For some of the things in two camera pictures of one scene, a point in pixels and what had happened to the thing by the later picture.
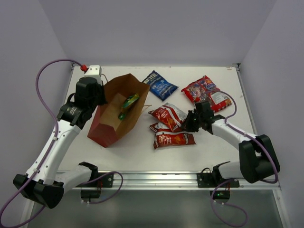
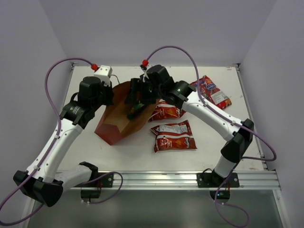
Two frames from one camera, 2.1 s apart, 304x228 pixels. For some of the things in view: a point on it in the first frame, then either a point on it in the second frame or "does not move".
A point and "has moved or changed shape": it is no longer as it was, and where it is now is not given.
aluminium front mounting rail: x=178 y=180 does not move
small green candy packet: x=122 y=116 to x=131 y=116
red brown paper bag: x=125 y=97 has moved or changed shape
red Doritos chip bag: x=173 y=116 has moved or changed shape
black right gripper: x=186 y=126 to x=136 y=85
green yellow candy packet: x=130 y=100 has moved or changed shape
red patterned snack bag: x=205 y=90 does not move
